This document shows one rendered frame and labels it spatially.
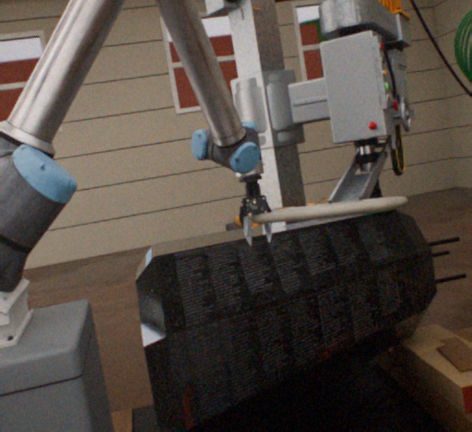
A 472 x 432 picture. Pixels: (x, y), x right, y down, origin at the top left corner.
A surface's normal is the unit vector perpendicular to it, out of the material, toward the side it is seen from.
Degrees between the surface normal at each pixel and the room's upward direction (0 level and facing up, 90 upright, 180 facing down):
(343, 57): 90
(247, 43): 90
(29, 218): 107
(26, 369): 90
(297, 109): 90
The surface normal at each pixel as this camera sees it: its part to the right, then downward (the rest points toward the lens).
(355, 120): -0.44, 0.14
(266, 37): 0.65, -0.04
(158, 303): -0.67, -0.36
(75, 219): 0.20, 0.04
